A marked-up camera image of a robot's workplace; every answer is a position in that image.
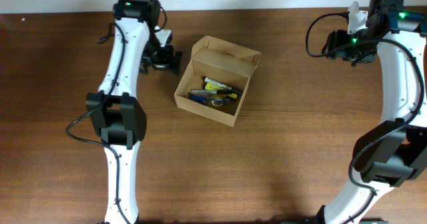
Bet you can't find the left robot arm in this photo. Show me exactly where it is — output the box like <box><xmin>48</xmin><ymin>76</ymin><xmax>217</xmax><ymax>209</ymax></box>
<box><xmin>86</xmin><ymin>0</ymin><xmax>182</xmax><ymax>223</ymax></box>

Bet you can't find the black ballpoint pen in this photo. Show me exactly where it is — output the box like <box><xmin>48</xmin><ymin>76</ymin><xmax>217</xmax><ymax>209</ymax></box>
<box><xmin>189</xmin><ymin>93</ymin><xmax>216</xmax><ymax>97</ymax></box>

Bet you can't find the black whiteboard marker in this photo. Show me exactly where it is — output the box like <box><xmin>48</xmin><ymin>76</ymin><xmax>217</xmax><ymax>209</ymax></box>
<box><xmin>203</xmin><ymin>77</ymin><xmax>243</xmax><ymax>95</ymax></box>

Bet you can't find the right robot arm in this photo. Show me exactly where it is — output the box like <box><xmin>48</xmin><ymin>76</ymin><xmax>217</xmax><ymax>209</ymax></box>
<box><xmin>314</xmin><ymin>0</ymin><xmax>426</xmax><ymax>223</ymax></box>

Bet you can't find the left black cable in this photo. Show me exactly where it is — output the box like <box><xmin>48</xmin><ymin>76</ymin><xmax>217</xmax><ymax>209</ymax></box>
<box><xmin>65</xmin><ymin>5</ymin><xmax>167</xmax><ymax>224</ymax></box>

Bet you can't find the yellow highlighter marker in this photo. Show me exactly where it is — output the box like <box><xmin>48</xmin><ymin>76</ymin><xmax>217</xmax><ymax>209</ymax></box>
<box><xmin>203</xmin><ymin>82</ymin><xmax>238</xmax><ymax>100</ymax></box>

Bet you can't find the blue whiteboard marker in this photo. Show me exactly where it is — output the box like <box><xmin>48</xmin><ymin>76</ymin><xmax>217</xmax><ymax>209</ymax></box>
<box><xmin>189</xmin><ymin>96</ymin><xmax>214</xmax><ymax>105</ymax></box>

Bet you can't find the right black cable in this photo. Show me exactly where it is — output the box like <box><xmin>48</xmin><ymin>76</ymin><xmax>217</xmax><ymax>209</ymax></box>
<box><xmin>305</xmin><ymin>11</ymin><xmax>425</xmax><ymax>224</ymax></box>

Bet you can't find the blue ballpoint pen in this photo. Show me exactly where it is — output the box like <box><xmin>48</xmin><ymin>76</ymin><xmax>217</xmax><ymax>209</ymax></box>
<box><xmin>189</xmin><ymin>96</ymin><xmax>234</xmax><ymax>102</ymax></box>

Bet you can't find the cardboard box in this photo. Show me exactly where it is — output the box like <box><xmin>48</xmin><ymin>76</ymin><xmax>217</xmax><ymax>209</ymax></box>
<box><xmin>174</xmin><ymin>35</ymin><xmax>261</xmax><ymax>127</ymax></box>

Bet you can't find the yellow tape roll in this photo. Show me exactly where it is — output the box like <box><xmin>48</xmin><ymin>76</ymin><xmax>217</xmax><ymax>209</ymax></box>
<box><xmin>211</xmin><ymin>99</ymin><xmax>224</xmax><ymax>107</ymax></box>

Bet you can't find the black cable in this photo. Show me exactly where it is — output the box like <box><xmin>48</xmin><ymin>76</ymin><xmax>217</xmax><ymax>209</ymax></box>
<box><xmin>305</xmin><ymin>11</ymin><xmax>425</xmax><ymax>224</ymax></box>
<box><xmin>65</xmin><ymin>5</ymin><xmax>167</xmax><ymax>224</ymax></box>

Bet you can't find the black sharpie marker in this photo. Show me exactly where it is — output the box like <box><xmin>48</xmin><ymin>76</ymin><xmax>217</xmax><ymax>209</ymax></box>
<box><xmin>190</xmin><ymin>89</ymin><xmax>234</xmax><ymax>95</ymax></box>

